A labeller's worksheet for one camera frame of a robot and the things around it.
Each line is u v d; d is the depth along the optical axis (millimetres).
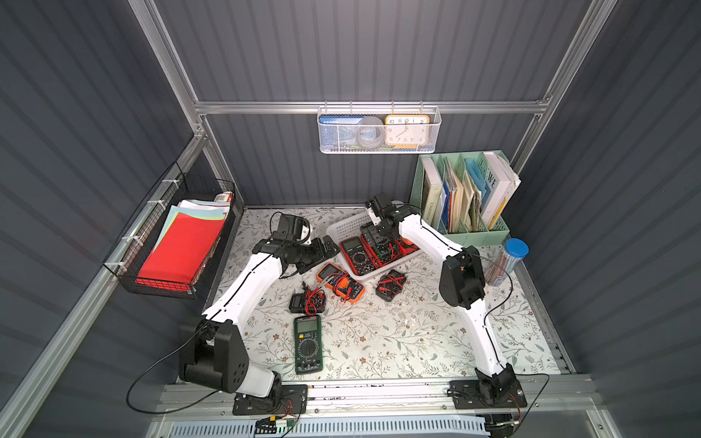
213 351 417
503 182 937
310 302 867
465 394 731
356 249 1022
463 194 947
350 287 912
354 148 889
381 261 985
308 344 810
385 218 775
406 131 883
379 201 804
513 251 822
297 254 640
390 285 934
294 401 732
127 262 606
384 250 963
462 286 598
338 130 833
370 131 904
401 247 982
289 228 631
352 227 1051
